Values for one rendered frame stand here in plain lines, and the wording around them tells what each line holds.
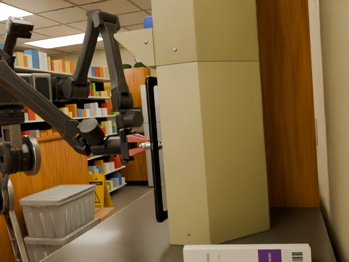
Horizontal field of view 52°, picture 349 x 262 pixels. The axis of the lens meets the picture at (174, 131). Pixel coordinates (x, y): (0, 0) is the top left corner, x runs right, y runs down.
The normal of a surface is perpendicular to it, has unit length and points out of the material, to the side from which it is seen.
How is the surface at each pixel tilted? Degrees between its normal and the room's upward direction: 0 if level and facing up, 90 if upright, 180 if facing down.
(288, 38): 90
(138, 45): 90
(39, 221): 95
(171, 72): 90
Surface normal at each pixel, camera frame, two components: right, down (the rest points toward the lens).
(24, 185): 0.95, -0.06
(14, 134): 0.72, -0.02
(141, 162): -0.30, 0.07
